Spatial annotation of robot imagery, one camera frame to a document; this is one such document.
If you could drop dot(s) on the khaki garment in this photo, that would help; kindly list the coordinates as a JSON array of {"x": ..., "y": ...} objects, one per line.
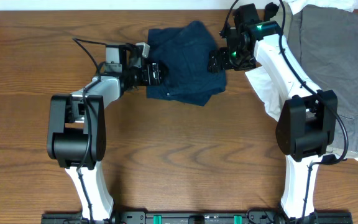
[{"x": 286, "y": 18}]

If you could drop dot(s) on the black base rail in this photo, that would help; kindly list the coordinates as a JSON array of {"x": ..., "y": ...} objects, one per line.
[{"x": 250, "y": 217}]

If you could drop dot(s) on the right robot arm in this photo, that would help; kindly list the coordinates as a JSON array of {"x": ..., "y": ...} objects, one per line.
[{"x": 306, "y": 122}]

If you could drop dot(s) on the black garment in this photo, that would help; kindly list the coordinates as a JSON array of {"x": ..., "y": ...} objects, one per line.
[{"x": 270, "y": 11}]

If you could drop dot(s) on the navy blue shorts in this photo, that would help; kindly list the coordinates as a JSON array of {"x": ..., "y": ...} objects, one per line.
[{"x": 185, "y": 52}]

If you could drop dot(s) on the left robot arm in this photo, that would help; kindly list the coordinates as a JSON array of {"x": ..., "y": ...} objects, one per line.
[{"x": 77, "y": 130}]

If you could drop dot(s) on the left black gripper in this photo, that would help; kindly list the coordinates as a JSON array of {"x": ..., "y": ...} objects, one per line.
[{"x": 146, "y": 70}]

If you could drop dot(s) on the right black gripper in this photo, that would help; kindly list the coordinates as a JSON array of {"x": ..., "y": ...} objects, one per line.
[{"x": 222, "y": 53}]

